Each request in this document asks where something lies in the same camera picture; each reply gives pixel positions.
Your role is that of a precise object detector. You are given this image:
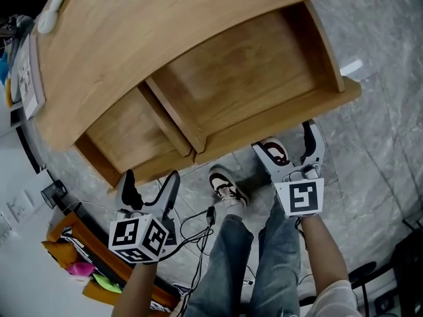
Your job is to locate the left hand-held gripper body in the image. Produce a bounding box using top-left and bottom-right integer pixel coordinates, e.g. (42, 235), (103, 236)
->
(108, 208), (181, 264)

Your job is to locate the light wooden oval table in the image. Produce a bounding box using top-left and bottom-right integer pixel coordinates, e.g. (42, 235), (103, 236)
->
(32, 0), (333, 152)

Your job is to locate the yellow cloth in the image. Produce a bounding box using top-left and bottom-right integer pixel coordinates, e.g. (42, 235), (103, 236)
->
(3, 77), (14, 108)

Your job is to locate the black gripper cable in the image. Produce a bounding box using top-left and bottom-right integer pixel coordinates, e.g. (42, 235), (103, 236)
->
(165, 206), (219, 297)

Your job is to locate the white handheld device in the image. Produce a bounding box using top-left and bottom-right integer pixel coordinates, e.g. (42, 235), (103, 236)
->
(37, 0), (69, 35)

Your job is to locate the person's shoe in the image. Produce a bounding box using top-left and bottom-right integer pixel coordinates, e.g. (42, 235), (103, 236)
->
(208, 165), (250, 208)
(259, 137), (290, 168)

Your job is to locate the orange armchair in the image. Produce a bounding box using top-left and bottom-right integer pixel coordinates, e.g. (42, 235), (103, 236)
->
(41, 209), (181, 310)

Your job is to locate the person's right shoe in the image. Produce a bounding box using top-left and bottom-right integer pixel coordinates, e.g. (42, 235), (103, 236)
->
(259, 137), (290, 168)

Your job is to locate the wooden drawer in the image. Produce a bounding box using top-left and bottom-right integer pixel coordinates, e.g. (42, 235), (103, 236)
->
(145, 0), (362, 165)
(74, 81), (196, 190)

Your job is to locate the black wire wastebasket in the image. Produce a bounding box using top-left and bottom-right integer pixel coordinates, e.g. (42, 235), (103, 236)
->
(40, 179), (68, 209)

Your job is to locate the person's left shoe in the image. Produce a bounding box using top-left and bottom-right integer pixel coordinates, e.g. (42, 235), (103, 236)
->
(208, 165), (250, 208)

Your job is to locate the pink cloth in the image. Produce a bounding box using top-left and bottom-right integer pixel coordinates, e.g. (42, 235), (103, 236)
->
(65, 261), (96, 277)

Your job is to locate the green cloth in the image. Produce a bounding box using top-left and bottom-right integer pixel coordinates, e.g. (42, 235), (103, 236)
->
(92, 273), (123, 294)

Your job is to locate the white water dispenser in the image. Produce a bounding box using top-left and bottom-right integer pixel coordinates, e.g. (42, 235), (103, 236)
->
(0, 173), (44, 244)

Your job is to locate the grey beanbag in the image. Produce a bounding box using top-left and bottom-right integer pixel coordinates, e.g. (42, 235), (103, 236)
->
(0, 15), (34, 112)

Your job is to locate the person's left forearm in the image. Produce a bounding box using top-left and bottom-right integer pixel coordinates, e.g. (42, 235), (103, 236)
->
(112, 261), (159, 317)

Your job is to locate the person's left leg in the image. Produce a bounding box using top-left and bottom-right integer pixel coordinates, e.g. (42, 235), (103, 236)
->
(183, 215), (255, 317)

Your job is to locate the blue cloth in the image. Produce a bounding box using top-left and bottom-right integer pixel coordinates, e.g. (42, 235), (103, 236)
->
(0, 53), (9, 85)

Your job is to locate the white book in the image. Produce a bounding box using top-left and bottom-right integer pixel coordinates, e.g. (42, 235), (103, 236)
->
(15, 33), (46, 121)

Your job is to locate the black white knitted cushion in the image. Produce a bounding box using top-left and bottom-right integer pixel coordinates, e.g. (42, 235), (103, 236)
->
(59, 226), (92, 259)

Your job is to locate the person's right forearm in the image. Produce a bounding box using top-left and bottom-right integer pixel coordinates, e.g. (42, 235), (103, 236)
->
(299, 215), (351, 297)

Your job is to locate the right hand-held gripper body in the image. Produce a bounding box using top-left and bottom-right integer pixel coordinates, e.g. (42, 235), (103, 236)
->
(272, 163), (325, 218)

